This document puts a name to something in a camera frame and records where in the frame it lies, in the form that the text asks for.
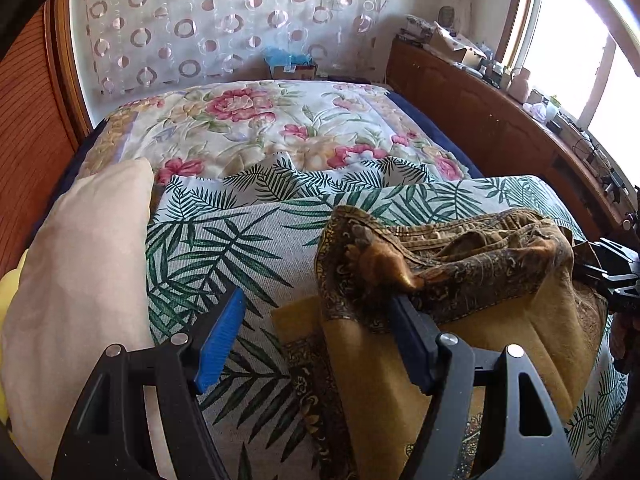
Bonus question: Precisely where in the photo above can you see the stack of patterned boxes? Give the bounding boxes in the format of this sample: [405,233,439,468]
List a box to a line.
[397,15,436,43]

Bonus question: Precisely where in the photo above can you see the beige pillow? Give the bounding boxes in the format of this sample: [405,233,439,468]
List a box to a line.
[0,157,201,480]

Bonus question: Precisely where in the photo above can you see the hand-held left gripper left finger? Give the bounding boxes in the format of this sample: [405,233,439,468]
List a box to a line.
[51,287,247,480]

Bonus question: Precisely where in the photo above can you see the open cardboard box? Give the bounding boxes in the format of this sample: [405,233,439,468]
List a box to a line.
[430,22,483,68]

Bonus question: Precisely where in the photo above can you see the sheer circle pattern curtain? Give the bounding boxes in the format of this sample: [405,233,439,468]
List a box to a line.
[82,0,401,96]

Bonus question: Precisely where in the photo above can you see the black cables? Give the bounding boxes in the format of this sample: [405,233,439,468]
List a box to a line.
[570,130,626,196]

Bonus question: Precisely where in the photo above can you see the floral quilt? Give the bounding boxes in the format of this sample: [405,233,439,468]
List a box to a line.
[77,80,473,183]

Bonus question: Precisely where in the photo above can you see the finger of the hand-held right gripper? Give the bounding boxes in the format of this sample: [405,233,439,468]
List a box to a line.
[575,265,640,313]
[592,239,640,276]

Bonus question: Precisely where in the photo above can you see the white patterned window drape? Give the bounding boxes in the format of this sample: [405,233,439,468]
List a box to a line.
[450,0,526,56]

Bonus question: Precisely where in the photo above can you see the wooden louvred wardrobe door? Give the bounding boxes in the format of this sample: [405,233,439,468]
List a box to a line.
[0,0,96,271]

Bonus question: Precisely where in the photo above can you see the wooden framed window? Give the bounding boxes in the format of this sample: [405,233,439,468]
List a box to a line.
[500,0,640,146]

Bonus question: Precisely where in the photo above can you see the person's right hand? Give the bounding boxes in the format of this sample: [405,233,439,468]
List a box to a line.
[610,310,633,373]

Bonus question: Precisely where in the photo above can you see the leaf print bed sheet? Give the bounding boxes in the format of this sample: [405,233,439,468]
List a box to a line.
[145,157,628,480]

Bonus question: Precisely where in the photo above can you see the yellow plush toy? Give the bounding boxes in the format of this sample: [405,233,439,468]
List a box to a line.
[0,270,21,426]

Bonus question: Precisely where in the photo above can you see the white plastic jug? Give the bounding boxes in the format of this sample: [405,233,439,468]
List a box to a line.
[507,66,533,103]

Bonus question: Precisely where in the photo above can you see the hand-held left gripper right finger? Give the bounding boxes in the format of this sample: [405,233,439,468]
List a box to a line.
[387,295,571,480]

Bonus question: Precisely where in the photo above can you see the ochre patterned shirt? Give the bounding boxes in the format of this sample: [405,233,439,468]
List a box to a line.
[270,205,608,480]

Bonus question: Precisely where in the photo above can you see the cardboard box with blue bag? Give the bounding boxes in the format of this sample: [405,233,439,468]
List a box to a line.
[264,46,320,81]

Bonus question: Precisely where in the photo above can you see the navy blue bed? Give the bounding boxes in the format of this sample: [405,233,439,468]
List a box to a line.
[60,87,483,181]

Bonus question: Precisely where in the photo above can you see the long wooden cabinet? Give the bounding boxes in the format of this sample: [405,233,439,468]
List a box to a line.
[387,40,640,241]

